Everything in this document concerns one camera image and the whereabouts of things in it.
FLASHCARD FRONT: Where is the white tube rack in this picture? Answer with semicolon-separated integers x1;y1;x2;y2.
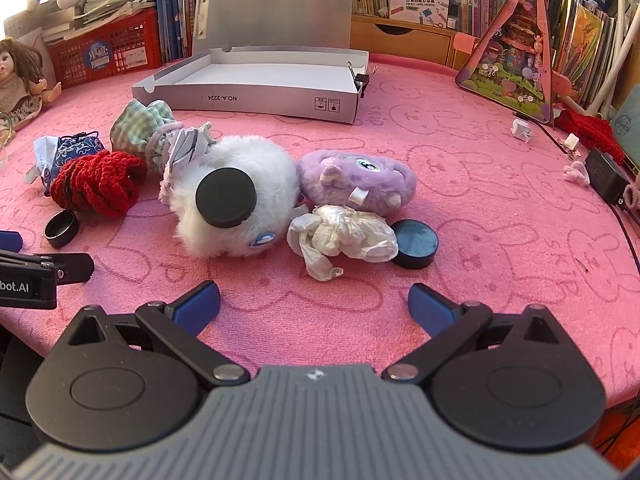
612;0;640;62

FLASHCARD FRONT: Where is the row of picture books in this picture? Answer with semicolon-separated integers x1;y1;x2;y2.
550;0;632;107

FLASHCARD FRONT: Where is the white lace scrunchie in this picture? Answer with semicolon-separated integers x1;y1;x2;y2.
286;204;400;282

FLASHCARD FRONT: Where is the brown-haired doll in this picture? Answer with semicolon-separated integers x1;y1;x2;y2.
0;39;64;134

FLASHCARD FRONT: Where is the clear glass mug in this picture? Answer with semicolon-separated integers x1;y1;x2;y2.
0;114;16;166

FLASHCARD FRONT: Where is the lined paper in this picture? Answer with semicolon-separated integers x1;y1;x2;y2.
162;121;217;181

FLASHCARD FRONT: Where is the green checked cloth bundle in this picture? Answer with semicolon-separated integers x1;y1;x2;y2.
109;99;188;206

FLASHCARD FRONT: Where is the teal box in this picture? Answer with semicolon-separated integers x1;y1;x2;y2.
610;92;640;151

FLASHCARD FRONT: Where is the black round disc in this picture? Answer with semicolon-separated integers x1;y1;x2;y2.
195;167;259;229
390;219;440;270

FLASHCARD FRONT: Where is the blue floral drawstring pouch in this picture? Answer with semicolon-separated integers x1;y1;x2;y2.
42;131;106;196

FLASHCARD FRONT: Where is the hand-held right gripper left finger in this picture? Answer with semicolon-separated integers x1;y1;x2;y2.
54;280;251;387

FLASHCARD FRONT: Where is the black binder clip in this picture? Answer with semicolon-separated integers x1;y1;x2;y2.
346;61;378;99

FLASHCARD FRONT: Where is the small pink fuzzy toy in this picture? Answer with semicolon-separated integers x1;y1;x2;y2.
563;160;591;186

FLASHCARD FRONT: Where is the white plush toy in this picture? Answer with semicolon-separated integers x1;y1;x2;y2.
167;135;302;260

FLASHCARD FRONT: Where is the row of blue books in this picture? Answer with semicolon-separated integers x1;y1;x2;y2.
155;0;211;66

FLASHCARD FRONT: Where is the black ring cap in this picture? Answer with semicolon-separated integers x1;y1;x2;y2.
44;210;81;249

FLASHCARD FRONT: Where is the white printed carton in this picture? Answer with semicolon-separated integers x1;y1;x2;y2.
387;0;451;29

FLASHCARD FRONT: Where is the black cable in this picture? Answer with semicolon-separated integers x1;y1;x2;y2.
612;200;640;267

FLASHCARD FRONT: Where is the black power adapter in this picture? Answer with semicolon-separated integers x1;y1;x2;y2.
584;147;631;206

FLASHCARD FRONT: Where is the pink triangular diorama house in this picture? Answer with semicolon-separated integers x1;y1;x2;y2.
452;0;556;126

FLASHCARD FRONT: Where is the grey cardboard file box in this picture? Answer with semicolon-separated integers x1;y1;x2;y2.
131;0;371;125

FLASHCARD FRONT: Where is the pink bunny-print table cloth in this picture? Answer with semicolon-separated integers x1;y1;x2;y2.
0;52;640;402

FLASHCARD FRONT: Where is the red plastic crate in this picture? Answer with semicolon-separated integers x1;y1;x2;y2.
47;7;164;76

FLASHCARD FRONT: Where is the wooden drawer organizer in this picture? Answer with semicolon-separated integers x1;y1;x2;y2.
350;14;469;69

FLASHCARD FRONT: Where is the purple plush toy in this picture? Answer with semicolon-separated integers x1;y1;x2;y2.
297;150;419;212

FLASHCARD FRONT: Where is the red knitted yarn piece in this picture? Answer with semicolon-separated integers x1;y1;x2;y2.
50;150;148;219

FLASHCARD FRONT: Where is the red knitted cloth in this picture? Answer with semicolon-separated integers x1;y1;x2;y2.
555;109;629;164

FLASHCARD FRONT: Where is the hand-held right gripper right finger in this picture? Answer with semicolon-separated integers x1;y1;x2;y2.
381;283;576;383

